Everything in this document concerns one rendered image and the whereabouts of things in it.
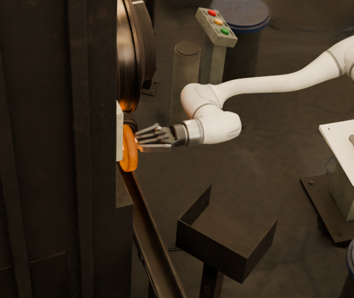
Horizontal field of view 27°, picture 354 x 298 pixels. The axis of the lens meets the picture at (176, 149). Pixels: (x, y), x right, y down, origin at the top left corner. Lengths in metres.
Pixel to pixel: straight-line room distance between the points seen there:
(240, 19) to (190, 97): 1.24
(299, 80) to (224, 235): 0.59
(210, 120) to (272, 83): 0.27
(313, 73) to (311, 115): 1.39
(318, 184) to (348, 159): 0.38
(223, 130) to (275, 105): 1.49
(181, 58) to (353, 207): 1.02
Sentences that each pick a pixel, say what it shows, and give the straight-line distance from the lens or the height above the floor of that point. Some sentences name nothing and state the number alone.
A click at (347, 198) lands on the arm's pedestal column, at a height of 0.13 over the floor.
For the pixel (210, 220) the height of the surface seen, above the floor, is 0.61.
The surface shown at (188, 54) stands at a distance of 3.40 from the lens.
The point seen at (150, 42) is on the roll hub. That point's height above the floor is 1.19.
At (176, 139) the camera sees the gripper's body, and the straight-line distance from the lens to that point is 2.50.
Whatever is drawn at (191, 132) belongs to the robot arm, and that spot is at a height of 0.87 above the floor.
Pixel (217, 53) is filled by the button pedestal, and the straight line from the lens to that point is 3.52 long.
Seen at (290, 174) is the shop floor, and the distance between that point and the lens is 3.64.
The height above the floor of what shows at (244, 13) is 0.43.
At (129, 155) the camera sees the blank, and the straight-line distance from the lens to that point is 2.41.
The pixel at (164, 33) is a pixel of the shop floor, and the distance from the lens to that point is 4.41.
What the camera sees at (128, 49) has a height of 1.23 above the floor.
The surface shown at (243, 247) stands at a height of 0.59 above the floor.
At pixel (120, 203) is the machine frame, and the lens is 2.25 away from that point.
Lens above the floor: 2.57
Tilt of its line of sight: 44 degrees down
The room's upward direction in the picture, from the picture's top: 5 degrees clockwise
